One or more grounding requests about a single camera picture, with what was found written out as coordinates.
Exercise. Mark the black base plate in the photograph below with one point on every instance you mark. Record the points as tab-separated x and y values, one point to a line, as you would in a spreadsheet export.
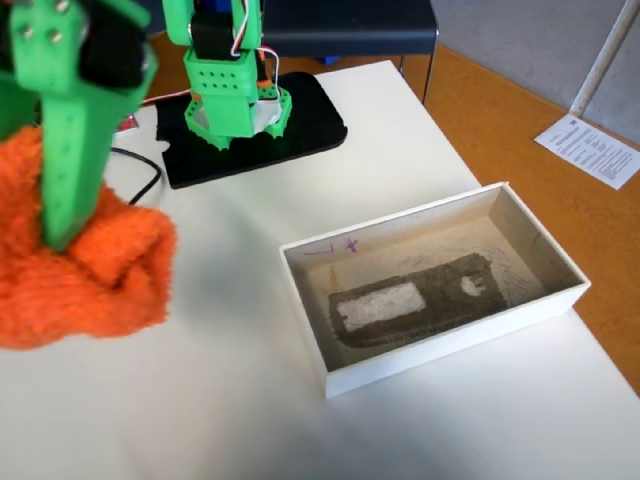
315	125

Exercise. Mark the printed white paper sheet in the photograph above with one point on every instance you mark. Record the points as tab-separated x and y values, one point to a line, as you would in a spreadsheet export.
592	150

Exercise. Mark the white pole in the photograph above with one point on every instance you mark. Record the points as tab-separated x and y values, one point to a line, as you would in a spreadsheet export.
602	55

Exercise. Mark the small blue object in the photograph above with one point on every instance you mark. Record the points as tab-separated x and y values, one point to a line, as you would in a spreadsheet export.
326	59

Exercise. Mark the green gripper black motor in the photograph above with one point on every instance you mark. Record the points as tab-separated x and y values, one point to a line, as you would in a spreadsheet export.
65	150

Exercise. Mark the orange knitted cloth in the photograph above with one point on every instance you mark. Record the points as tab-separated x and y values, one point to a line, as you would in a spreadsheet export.
115	260

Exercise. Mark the dark blue chair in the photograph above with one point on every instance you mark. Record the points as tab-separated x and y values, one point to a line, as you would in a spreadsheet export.
360	25

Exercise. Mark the red circuit board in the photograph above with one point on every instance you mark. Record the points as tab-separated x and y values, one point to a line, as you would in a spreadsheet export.
127	124

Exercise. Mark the white rectangular box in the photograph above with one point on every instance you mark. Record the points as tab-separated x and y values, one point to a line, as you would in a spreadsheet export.
450	345

